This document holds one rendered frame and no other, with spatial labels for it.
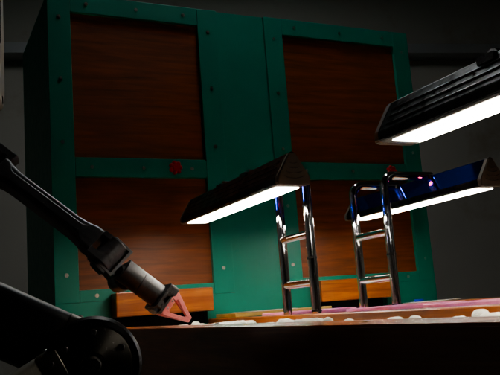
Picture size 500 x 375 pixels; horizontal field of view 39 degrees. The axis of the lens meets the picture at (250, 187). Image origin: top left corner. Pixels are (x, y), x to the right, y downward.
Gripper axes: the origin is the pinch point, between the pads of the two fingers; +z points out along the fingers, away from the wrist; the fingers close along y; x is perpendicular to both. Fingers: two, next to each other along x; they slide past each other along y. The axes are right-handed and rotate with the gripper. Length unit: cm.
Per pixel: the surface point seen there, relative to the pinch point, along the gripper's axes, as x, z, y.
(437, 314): -13, 20, -64
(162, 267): -17.9, -2.9, 45.3
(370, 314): -12.9, 19.1, -43.9
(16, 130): -81, -78, 245
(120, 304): 0.1, -8.3, 37.9
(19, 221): -41, -44, 245
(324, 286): -44, 44, 38
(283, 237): -32.8, 10.3, 1.8
